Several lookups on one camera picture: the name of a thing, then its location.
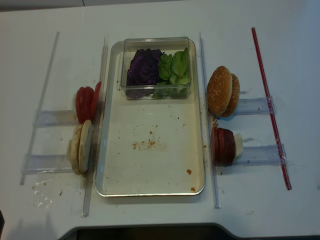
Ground bun slice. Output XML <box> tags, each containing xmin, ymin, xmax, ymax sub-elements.
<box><xmin>66</xmin><ymin>124</ymin><xmax>83</xmax><ymax>175</ymax></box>
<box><xmin>78</xmin><ymin>119</ymin><xmax>93</xmax><ymax>173</ymax></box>

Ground green lettuce leaves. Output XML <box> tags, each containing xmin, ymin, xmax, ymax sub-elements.
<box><xmin>152</xmin><ymin>47</ymin><xmax>190</xmax><ymax>99</ymax></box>

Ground sliced red meat patties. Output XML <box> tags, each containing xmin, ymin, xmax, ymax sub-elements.
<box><xmin>211</xmin><ymin>127</ymin><xmax>236</xmax><ymax>167</ymax></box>

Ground red tomato slices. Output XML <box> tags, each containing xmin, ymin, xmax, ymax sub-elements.
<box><xmin>74</xmin><ymin>81</ymin><xmax>102</xmax><ymax>124</ymax></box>

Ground metal baking tray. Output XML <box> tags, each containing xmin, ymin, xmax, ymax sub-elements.
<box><xmin>95</xmin><ymin>37</ymin><xmax>206</xmax><ymax>197</ymax></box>

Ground purple cabbage leaf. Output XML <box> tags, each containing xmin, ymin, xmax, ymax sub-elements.
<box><xmin>126</xmin><ymin>48</ymin><xmax>163</xmax><ymax>87</ymax></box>

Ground clear plastic container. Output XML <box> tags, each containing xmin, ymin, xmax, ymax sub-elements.
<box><xmin>117</xmin><ymin>37</ymin><xmax>195</xmax><ymax>100</ymax></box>

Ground front sesame bun top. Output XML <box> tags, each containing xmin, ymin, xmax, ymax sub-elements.
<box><xmin>206</xmin><ymin>66</ymin><xmax>232</xmax><ymax>117</ymax></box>

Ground sesame bun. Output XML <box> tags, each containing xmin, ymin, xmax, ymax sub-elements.
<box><xmin>206</xmin><ymin>66</ymin><xmax>232</xmax><ymax>117</ymax></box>
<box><xmin>221</xmin><ymin>73</ymin><xmax>240</xmax><ymax>118</ymax></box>

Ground rear sesame bun top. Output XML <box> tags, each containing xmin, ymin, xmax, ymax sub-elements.
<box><xmin>221</xmin><ymin>73</ymin><xmax>240</xmax><ymax>118</ymax></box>

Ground clear channel upper right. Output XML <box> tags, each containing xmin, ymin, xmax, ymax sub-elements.
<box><xmin>233</xmin><ymin>96</ymin><xmax>276</xmax><ymax>115</ymax></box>

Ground clear channel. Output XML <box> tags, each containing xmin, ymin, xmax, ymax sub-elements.
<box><xmin>232</xmin><ymin>144</ymin><xmax>287</xmax><ymax>166</ymax></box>
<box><xmin>20</xmin><ymin>154</ymin><xmax>73</xmax><ymax>175</ymax></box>
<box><xmin>32</xmin><ymin>110</ymin><xmax>78</xmax><ymax>128</ymax></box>
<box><xmin>233</xmin><ymin>96</ymin><xmax>276</xmax><ymax>115</ymax></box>

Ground clear channel upper left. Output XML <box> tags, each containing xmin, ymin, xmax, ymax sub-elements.
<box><xmin>32</xmin><ymin>110</ymin><xmax>78</xmax><ymax>128</ymax></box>

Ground clear channel lower right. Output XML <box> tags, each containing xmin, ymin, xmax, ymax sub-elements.
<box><xmin>232</xmin><ymin>144</ymin><xmax>287</xmax><ymax>166</ymax></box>

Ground black monitor edge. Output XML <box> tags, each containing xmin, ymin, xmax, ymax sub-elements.
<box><xmin>60</xmin><ymin>224</ymin><xmax>249</xmax><ymax>240</ymax></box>

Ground clear channel lower left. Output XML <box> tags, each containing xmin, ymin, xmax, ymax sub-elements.
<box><xmin>20</xmin><ymin>154</ymin><xmax>73</xmax><ymax>175</ymax></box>

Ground clear rail left of tray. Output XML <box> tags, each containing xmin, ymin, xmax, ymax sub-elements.
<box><xmin>81</xmin><ymin>34</ymin><xmax>109</xmax><ymax>218</ymax></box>

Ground clear rail of tray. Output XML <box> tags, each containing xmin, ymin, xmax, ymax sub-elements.
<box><xmin>81</xmin><ymin>34</ymin><xmax>109</xmax><ymax>218</ymax></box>
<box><xmin>199</xmin><ymin>32</ymin><xmax>221</xmax><ymax>209</ymax></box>

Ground clear rail right of tray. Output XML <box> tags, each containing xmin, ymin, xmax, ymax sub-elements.
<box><xmin>199</xmin><ymin>32</ymin><xmax>221</xmax><ymax>209</ymax></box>

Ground red plastic rail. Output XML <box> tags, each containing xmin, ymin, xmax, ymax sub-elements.
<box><xmin>251</xmin><ymin>27</ymin><xmax>292</xmax><ymax>191</ymax></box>

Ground clear rail far left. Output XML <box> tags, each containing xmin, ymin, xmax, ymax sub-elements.
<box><xmin>19</xmin><ymin>31</ymin><xmax>61</xmax><ymax>186</ymax></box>

